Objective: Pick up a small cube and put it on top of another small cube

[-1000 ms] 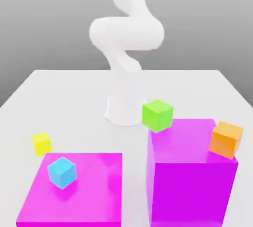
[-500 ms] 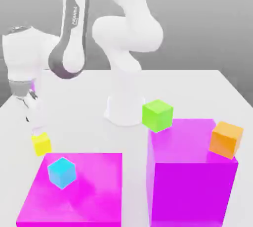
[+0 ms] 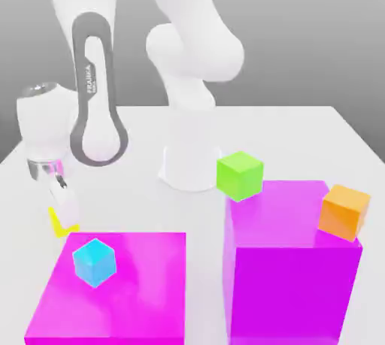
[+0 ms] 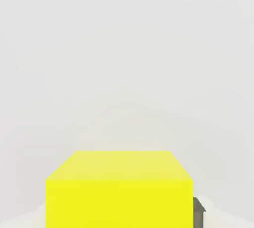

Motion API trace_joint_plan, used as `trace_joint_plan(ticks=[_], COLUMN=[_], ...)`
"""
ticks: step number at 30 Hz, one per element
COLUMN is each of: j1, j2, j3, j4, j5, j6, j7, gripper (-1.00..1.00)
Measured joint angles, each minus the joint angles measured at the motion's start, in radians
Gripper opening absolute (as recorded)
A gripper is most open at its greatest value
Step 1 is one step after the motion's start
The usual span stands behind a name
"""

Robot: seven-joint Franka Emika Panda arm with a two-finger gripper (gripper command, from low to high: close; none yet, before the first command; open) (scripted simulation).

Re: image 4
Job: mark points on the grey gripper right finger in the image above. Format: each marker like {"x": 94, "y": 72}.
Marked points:
{"x": 197, "y": 216}

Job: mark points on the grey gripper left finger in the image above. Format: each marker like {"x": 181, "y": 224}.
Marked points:
{"x": 29, "y": 221}

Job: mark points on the small yellow cube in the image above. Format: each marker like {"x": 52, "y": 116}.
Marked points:
{"x": 119, "y": 196}

